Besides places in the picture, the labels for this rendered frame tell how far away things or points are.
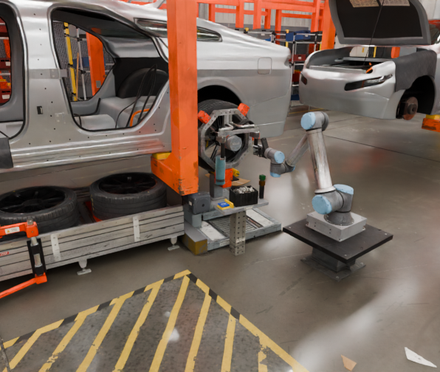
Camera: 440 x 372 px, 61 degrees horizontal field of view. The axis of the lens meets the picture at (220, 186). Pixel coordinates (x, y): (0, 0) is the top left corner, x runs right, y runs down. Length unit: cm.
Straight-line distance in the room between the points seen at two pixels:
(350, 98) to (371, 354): 368
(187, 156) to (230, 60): 111
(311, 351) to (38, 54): 270
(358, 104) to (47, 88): 384
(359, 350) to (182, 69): 216
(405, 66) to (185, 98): 338
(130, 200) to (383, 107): 361
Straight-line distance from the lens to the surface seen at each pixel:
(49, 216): 301
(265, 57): 384
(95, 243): 303
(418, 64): 564
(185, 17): 283
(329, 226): 296
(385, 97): 541
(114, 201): 313
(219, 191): 370
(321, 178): 278
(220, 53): 356
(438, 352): 270
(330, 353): 246
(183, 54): 282
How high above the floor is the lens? 167
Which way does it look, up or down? 21 degrees down
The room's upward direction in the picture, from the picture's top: 1 degrees clockwise
